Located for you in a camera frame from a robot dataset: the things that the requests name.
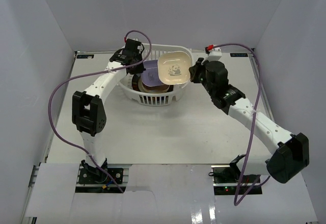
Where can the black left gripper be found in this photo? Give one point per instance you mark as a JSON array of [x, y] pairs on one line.
[[136, 67]]

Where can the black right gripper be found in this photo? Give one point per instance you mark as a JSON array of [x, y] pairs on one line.
[[195, 70]]

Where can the purple panda dish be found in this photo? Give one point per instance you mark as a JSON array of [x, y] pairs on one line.
[[150, 76]]

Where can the black rimmed round plate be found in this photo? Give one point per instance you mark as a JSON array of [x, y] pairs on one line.
[[139, 86]]

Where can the cream panda dish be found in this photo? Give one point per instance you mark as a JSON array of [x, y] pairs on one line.
[[173, 67]]

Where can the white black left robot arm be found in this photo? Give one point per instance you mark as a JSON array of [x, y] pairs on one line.
[[88, 113]]

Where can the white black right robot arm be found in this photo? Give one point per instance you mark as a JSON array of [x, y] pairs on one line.
[[289, 152]]

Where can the white plastic dish bin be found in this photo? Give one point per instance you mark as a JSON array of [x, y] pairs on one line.
[[161, 99]]

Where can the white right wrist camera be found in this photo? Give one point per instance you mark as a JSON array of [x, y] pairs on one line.
[[213, 53]]

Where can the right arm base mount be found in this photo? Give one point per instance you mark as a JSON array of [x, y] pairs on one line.
[[225, 179]]

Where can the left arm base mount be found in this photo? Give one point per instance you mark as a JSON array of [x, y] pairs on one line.
[[92, 180]]

